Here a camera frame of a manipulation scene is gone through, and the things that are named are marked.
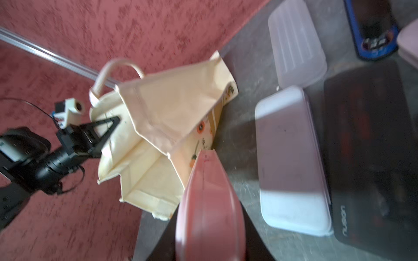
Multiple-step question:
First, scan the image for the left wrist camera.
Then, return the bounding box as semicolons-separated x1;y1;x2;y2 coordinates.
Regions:
51;98;85;129

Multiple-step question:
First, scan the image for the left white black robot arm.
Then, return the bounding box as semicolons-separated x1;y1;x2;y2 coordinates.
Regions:
1;116;120;229

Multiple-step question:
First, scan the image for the printed canvas tote bag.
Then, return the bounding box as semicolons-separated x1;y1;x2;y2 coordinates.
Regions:
89;52;238;221

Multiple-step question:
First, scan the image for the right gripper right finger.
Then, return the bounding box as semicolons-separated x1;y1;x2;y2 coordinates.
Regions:
241;204;275;261

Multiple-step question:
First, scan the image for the white pencil case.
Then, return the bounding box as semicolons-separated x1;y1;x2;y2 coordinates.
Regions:
255;86;333;237

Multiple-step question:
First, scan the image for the pink pencil case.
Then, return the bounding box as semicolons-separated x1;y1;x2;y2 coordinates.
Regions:
397;19;418;69
175;150;246;261

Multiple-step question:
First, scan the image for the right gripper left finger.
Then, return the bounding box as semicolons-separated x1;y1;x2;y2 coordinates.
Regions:
146;206;179;261

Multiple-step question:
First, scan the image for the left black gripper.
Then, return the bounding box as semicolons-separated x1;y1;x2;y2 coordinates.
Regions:
56;116;120;160

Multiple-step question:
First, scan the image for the black pencil case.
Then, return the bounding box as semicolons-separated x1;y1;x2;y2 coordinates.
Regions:
324;60;418;261

